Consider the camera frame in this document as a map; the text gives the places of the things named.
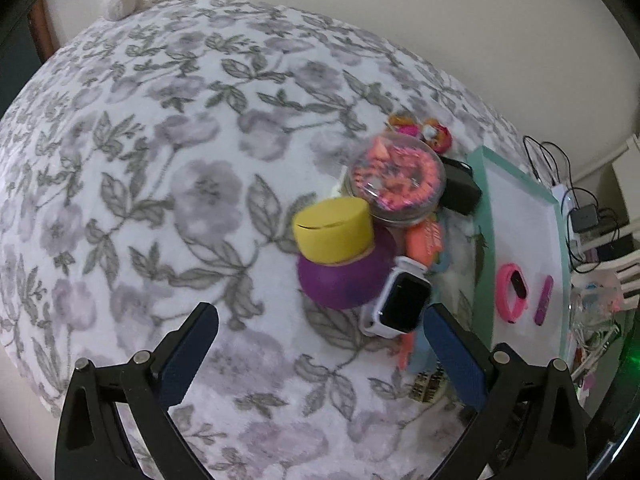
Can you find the white plastic basket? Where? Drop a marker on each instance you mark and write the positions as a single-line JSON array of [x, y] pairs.
[[607, 272]]

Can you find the green-rimmed white tray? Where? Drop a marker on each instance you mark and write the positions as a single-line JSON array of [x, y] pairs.
[[520, 220]]

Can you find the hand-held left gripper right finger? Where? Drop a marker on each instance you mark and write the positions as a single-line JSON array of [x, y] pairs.
[[455, 355]]

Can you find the brown wooden bed post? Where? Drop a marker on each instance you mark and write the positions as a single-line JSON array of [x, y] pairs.
[[42, 30]]

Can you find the pink fitness band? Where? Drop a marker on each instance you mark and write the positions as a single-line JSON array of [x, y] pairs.
[[520, 287]]

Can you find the black power adapter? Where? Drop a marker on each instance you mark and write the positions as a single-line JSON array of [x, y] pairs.
[[586, 217]]

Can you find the pink and orange doll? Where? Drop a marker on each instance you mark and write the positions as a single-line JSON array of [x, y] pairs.
[[432, 132]]

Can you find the purple toy with yellow cap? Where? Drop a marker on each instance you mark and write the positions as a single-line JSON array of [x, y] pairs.
[[345, 280]]

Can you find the clear plastic bag of trinkets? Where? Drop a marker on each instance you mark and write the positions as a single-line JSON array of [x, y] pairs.
[[595, 305]]

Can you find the black square box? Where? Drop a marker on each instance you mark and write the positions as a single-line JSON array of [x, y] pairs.
[[462, 192]]

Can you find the white round gadget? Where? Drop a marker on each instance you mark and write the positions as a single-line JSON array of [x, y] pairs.
[[125, 2]]

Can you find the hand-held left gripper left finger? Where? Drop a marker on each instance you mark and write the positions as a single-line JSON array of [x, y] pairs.
[[187, 355]]

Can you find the white shelf unit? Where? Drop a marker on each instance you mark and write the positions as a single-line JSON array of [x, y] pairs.
[[627, 180]]

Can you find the white smartwatch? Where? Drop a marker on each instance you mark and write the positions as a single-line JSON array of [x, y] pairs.
[[405, 300]]

